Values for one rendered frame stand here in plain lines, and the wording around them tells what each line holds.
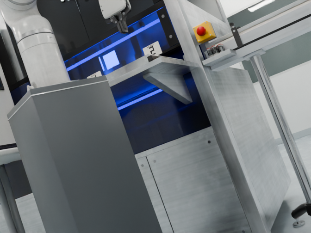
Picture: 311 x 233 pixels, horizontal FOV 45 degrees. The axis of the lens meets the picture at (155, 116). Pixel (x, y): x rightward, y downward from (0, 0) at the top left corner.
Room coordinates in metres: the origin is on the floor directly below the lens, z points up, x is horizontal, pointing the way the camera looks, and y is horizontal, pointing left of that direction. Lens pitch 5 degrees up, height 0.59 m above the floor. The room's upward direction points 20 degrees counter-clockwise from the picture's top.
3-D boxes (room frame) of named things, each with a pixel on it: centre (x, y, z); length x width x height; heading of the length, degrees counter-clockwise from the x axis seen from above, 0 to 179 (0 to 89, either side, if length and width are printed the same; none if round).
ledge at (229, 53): (1.65, -0.36, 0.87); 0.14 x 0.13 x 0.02; 155
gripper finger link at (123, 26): (1.31, -0.02, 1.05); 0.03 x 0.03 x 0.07; 65
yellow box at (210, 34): (1.62, -0.33, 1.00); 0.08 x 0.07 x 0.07; 155
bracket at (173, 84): (1.51, -0.09, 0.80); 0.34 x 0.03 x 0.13; 155
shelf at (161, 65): (1.63, 0.13, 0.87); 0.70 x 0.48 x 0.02; 65
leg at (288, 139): (1.69, -0.52, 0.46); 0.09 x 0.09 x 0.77; 65
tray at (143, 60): (1.52, -0.01, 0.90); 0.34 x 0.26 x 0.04; 155
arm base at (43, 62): (1.17, 0.27, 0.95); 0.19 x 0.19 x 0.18
